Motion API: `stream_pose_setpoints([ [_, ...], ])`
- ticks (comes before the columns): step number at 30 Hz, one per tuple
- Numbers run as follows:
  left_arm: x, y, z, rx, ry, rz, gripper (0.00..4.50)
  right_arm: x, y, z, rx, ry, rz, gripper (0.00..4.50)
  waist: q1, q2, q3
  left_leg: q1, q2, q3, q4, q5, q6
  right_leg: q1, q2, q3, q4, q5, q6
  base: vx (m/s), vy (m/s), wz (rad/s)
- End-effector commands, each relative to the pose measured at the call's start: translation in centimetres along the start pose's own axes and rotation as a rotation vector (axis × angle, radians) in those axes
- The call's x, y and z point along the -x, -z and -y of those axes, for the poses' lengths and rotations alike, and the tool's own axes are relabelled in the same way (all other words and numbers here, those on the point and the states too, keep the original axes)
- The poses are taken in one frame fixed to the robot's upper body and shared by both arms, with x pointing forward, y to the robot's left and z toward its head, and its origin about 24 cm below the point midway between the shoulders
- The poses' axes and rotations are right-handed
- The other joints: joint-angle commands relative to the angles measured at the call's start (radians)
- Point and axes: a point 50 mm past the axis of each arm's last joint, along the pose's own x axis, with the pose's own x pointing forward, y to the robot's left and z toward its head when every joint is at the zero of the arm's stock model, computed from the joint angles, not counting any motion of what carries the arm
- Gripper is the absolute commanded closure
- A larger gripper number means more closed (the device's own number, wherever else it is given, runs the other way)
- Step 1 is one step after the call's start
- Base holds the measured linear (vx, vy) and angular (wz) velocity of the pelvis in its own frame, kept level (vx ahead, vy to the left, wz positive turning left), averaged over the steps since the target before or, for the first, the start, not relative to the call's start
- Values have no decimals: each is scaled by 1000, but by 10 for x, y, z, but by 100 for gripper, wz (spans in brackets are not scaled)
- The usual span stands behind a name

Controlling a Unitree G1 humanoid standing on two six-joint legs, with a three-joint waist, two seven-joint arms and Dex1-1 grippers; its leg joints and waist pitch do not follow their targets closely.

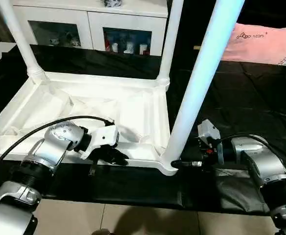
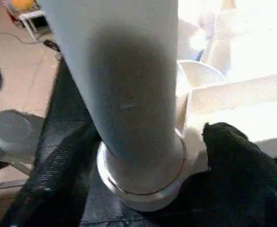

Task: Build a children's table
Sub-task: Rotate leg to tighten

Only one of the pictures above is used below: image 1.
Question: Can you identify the white plastic table leg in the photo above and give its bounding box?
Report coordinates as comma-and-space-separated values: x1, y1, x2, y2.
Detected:
160, 0, 246, 169
155, 0, 185, 91
0, 0, 48, 84

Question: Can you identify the white cabinet with glass doors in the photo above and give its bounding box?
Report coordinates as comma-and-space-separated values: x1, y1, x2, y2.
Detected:
11, 0, 169, 57

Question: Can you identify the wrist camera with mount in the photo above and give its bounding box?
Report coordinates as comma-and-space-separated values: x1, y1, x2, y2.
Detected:
197, 118, 221, 150
80, 125, 120, 160

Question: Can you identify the dark robot foot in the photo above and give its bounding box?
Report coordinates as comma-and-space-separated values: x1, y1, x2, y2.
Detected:
91, 229, 115, 235

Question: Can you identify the pink pillow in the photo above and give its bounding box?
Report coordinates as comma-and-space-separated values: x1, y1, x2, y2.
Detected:
221, 22, 286, 66

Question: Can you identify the black furniture with yellow label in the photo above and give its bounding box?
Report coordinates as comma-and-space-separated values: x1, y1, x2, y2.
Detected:
166, 0, 286, 62

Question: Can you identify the black work mat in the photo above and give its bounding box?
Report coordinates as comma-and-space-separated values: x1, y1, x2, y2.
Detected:
0, 44, 286, 216

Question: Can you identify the dark ornament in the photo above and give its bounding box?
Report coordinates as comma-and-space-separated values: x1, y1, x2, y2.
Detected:
103, 0, 124, 7

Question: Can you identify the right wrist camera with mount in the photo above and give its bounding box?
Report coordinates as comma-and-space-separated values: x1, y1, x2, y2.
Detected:
197, 118, 221, 150

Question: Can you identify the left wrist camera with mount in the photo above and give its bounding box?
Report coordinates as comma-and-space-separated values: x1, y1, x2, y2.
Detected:
80, 125, 120, 160

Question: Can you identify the white plastic table top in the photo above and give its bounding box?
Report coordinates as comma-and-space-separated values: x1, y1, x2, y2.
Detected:
0, 71, 180, 176

